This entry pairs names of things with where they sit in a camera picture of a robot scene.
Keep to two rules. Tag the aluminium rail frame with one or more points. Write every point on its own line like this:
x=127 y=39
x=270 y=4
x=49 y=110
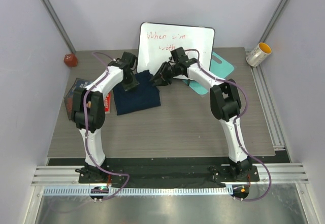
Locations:
x=238 y=190

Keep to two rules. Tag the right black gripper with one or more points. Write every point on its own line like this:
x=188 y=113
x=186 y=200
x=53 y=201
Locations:
x=161 y=73

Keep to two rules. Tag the white whiteboard with red writing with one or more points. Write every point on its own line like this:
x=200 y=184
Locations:
x=157 y=40

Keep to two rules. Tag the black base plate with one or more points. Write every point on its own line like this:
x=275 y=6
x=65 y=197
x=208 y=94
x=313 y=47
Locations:
x=173 y=172

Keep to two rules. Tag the red paperback book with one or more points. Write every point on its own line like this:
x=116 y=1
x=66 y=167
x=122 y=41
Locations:
x=107 y=102

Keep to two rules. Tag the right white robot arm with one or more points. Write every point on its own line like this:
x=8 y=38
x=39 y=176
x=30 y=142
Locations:
x=225 y=104

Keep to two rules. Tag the dark blue t shirt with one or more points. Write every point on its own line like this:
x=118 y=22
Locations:
x=137 y=95

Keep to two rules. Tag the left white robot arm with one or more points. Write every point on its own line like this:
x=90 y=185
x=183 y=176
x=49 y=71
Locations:
x=88 y=113

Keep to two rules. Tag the dark orange cover book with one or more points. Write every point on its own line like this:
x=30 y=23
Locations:
x=68 y=102

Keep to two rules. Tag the white mug yellow inside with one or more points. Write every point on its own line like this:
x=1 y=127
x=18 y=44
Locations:
x=258 y=54

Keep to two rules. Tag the blue nineteen eighty-four book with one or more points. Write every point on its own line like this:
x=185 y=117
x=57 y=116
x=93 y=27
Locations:
x=81 y=83

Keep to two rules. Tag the red cube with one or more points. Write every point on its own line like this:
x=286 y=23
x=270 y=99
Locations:
x=70 y=60

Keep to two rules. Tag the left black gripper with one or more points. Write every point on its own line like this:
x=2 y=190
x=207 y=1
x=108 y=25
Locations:
x=131 y=86

